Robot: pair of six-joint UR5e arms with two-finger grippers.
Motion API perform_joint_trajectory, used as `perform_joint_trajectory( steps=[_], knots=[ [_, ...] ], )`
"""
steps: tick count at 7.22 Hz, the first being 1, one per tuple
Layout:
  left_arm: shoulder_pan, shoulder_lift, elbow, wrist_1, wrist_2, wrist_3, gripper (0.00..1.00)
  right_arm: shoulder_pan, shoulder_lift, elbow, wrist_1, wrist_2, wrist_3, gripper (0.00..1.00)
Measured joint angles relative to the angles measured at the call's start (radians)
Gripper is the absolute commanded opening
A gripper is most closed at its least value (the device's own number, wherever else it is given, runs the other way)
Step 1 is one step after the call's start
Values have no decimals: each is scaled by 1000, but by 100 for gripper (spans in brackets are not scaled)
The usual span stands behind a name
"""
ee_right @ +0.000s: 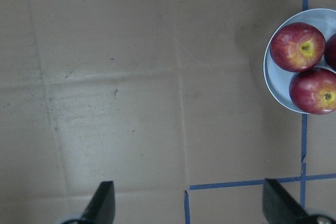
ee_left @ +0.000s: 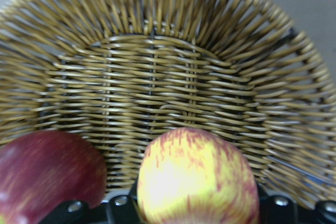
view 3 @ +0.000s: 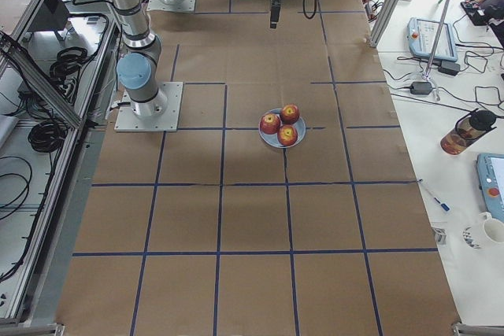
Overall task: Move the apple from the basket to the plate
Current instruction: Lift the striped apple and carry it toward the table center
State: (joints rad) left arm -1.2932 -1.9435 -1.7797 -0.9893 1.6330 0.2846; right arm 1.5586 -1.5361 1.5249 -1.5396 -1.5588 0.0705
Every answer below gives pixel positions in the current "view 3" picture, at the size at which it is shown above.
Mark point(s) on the red apple right plate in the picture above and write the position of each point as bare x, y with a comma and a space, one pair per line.
289, 114

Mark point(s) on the red apple plate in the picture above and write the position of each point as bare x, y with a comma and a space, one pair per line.
287, 135
289, 114

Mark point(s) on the red apple upper left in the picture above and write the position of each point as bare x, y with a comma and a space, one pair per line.
270, 124

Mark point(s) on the red apple lower plate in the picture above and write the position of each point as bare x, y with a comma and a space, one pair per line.
287, 135

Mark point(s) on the light blue plate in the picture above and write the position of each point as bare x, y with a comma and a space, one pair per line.
272, 140

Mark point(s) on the blue teach pendant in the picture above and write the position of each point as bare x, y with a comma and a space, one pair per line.
421, 37
489, 168

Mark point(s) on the black power adapter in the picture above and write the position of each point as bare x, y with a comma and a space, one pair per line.
420, 88

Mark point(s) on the grey grabber stick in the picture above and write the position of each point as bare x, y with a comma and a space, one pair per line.
435, 43

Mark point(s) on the glass tea bottle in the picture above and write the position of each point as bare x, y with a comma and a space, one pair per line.
468, 130

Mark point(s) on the blue white pen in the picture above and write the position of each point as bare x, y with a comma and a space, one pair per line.
443, 205

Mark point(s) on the white mug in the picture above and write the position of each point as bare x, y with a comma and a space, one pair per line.
486, 232

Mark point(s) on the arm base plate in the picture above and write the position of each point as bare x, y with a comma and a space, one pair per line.
160, 114
174, 6

